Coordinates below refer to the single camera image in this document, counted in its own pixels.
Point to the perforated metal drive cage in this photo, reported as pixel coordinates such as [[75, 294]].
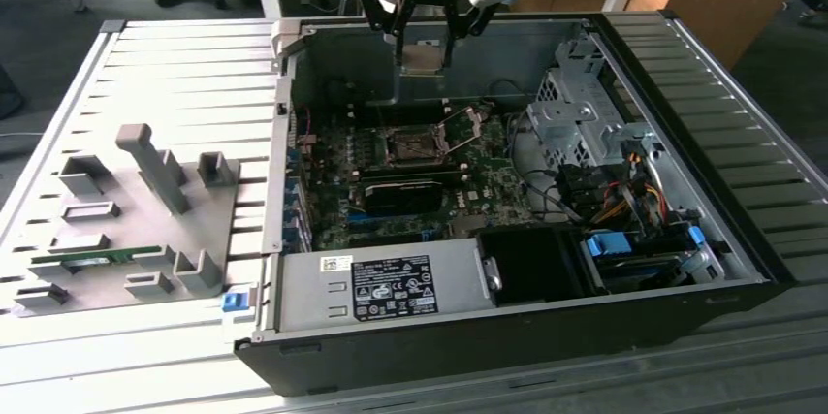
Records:
[[570, 130]]

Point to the grey parts rack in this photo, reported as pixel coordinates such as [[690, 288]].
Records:
[[148, 234]]

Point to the blue case latch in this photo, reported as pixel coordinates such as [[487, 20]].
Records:
[[234, 301]]

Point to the blue expansion slot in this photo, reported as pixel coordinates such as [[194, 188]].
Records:
[[362, 215]]

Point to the blue plastic clip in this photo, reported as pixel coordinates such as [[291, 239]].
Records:
[[695, 237]]

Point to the green motherboard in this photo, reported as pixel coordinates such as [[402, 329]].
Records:
[[492, 176]]

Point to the grey power supply unit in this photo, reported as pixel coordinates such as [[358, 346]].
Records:
[[311, 297]]

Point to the silver CPU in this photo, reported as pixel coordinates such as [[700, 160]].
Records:
[[423, 59]]

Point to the black PC case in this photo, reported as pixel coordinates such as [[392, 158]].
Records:
[[452, 351]]

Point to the blue disk carrier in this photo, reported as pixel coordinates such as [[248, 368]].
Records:
[[604, 244]]

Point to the black graphics card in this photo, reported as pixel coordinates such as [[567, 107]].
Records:
[[402, 198]]

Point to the black RAM slots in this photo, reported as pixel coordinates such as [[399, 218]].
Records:
[[388, 111], [407, 173]]

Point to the metal disk bay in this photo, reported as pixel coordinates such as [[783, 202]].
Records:
[[647, 268]]

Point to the green RAM stick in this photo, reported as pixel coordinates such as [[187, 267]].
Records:
[[98, 257]]

